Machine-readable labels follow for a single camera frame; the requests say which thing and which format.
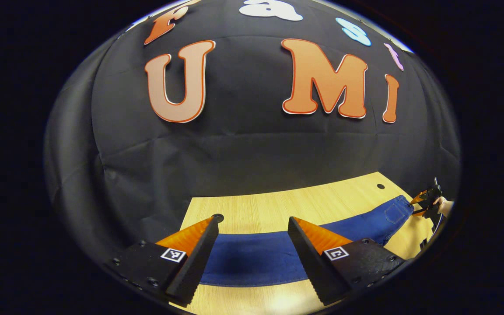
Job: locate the blue denim jeans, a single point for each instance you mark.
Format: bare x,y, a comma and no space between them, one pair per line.
256,258

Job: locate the black backdrop cloth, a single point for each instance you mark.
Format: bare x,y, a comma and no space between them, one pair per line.
252,153

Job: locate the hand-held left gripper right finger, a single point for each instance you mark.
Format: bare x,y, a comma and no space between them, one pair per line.
311,267

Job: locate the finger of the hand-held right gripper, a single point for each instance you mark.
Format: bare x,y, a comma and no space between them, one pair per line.
429,199

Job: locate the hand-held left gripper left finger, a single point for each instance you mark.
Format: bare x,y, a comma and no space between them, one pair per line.
197,258

